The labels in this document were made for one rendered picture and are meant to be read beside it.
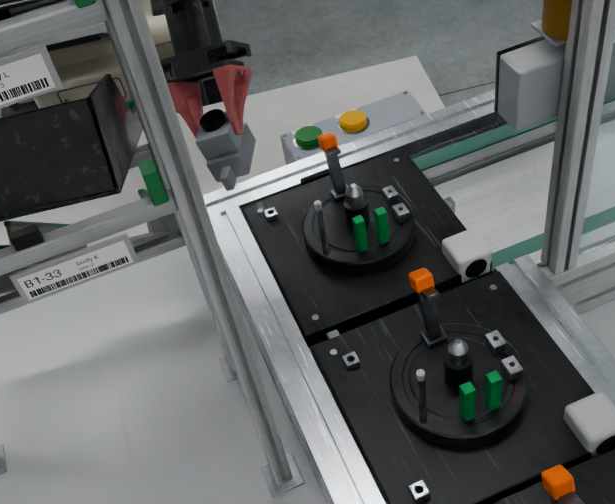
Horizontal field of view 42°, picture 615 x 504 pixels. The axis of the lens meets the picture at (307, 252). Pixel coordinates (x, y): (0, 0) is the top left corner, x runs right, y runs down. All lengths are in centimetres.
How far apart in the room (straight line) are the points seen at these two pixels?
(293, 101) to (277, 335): 59
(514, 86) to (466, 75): 212
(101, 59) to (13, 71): 109
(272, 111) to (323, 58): 168
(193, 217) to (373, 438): 33
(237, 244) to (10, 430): 37
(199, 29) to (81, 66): 69
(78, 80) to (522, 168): 85
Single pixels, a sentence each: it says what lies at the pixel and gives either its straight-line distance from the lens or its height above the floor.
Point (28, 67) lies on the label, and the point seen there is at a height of 145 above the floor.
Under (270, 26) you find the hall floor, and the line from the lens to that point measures 332.
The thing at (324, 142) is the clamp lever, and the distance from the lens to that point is 98.
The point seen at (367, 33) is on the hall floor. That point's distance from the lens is 318.
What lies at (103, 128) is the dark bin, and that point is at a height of 134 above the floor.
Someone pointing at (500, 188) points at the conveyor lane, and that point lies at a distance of 113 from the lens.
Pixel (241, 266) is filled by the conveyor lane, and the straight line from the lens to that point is 101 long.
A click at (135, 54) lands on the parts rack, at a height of 143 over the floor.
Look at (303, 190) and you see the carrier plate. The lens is 107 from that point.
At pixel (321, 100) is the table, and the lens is 141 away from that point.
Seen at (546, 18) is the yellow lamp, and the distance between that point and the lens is 79.
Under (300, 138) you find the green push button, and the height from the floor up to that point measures 97.
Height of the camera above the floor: 169
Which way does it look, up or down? 47 degrees down
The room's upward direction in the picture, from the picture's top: 11 degrees counter-clockwise
